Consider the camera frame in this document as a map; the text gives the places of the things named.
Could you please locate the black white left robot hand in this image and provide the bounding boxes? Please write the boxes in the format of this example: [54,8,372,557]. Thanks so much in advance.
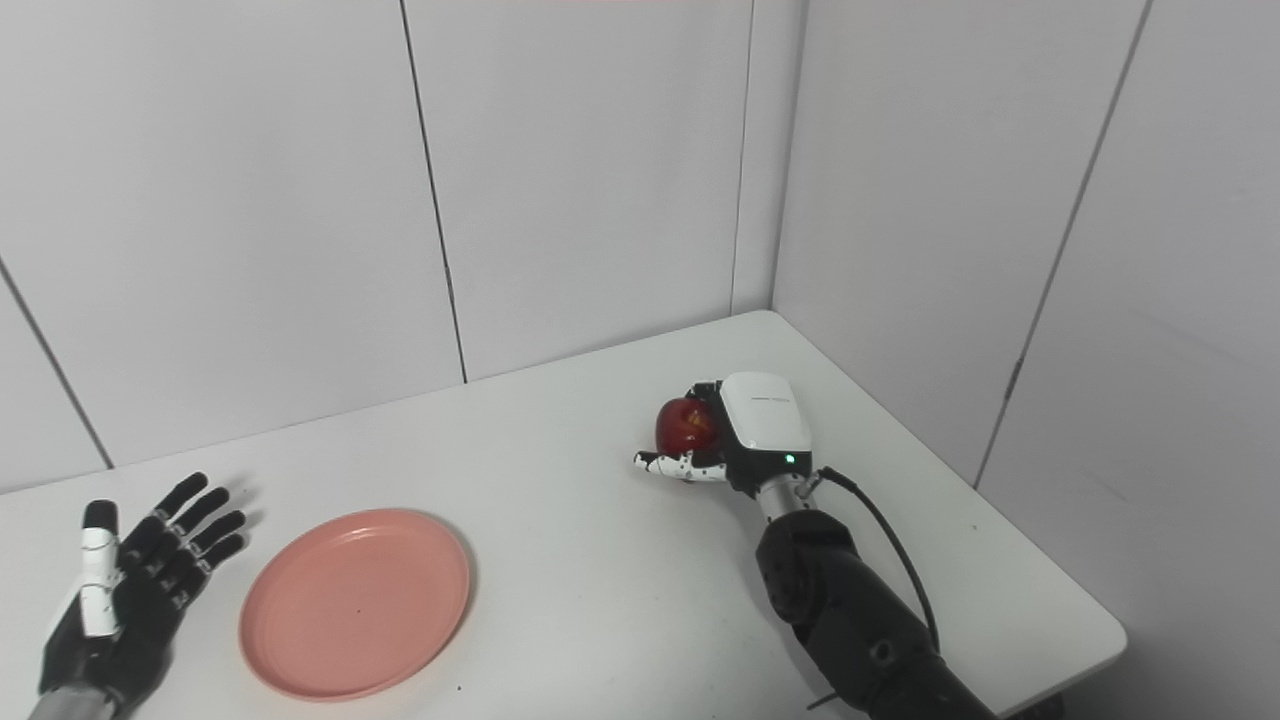
[38,472,248,701]

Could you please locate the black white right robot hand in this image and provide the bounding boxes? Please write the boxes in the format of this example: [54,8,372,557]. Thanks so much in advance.
[634,372,814,498]

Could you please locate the red apple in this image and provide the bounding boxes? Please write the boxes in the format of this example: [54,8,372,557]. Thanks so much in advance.
[655,397,723,459]

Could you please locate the pink plastic plate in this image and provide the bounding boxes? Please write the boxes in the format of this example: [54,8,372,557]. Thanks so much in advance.
[238,509,472,702]

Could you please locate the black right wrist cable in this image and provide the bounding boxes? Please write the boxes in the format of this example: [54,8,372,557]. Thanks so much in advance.
[805,467,942,713]

